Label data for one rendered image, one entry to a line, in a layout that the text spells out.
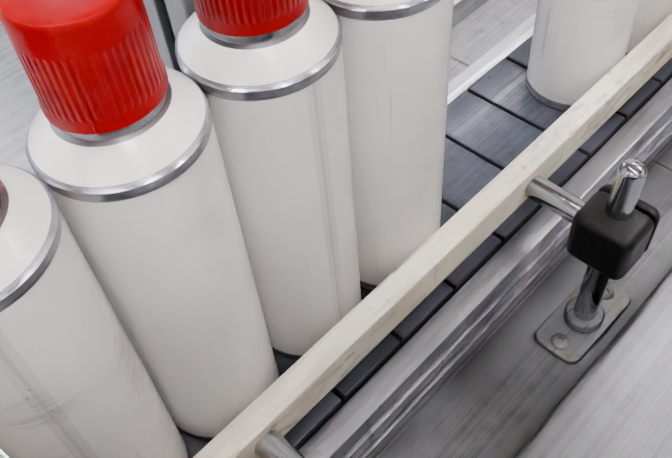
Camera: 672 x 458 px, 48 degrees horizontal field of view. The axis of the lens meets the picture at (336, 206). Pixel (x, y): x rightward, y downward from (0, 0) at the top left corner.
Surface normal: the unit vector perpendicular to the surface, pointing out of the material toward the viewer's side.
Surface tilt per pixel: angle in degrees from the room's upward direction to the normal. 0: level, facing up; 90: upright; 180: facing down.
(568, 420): 0
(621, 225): 0
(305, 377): 0
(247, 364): 90
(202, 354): 90
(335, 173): 90
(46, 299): 90
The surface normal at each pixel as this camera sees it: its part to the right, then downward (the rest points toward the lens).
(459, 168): -0.07, -0.64
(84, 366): 0.84, 0.38
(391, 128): 0.08, 0.76
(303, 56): 0.43, -0.07
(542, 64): -0.89, 0.39
